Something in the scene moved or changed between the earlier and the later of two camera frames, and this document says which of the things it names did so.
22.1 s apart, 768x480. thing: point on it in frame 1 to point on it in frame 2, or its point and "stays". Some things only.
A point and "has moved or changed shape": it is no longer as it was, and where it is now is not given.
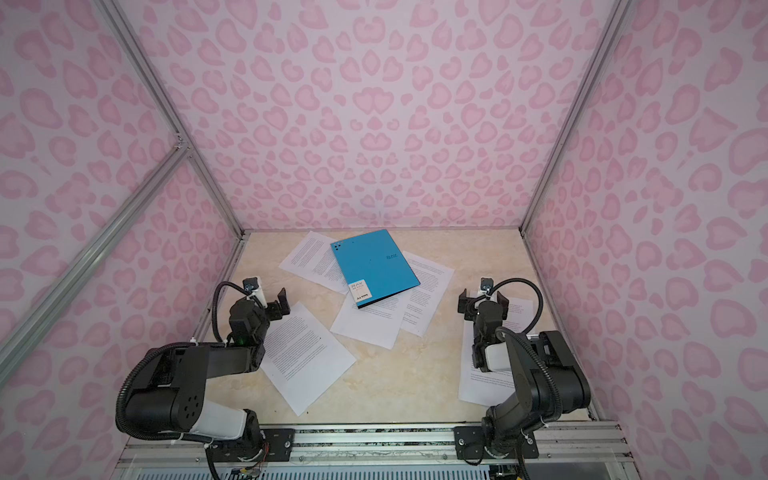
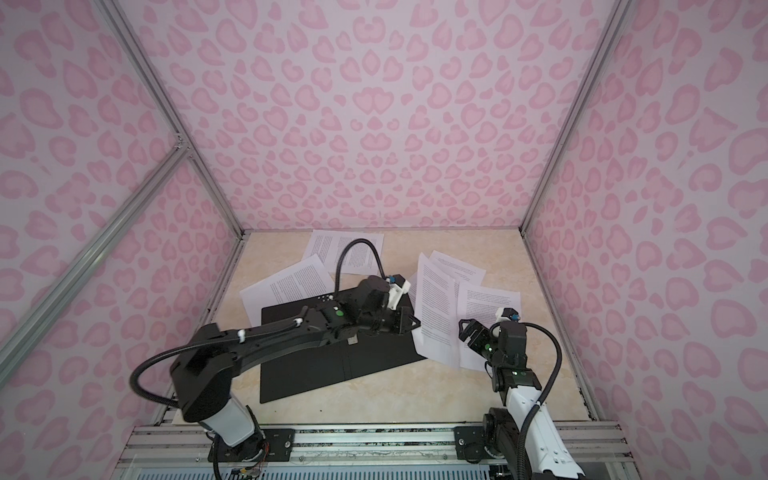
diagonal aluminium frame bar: x=13 y=351 stays
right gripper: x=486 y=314 to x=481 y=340
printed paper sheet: x=377 y=323 has moved or changed shape
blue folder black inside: x=374 y=267 to x=333 y=363
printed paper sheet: x=489 y=388 has moved or changed shape
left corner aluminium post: x=166 y=104 stays
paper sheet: x=427 y=298 to x=458 y=270
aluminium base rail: x=564 y=442 stays
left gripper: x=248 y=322 to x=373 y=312
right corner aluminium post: x=619 y=11 stays
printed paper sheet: x=301 y=359 to x=306 y=279
